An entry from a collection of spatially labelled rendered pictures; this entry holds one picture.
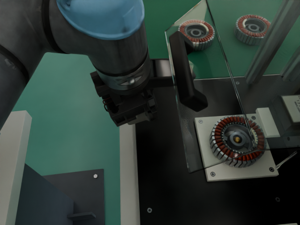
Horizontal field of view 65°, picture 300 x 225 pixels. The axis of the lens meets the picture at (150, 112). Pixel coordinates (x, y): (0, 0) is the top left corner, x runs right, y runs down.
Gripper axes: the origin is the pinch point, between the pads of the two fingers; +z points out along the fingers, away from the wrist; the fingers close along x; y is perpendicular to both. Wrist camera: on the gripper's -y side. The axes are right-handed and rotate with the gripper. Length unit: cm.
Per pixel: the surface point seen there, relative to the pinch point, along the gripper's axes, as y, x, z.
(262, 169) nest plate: -17.2, 20.4, 3.4
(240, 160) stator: -12.7, 17.1, -0.2
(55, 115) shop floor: 49, -55, 85
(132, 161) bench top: 7.9, 7.6, 5.0
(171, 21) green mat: -20.3, -33.6, 15.2
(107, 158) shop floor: 27, -15, 82
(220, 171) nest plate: -8.7, 17.3, 2.5
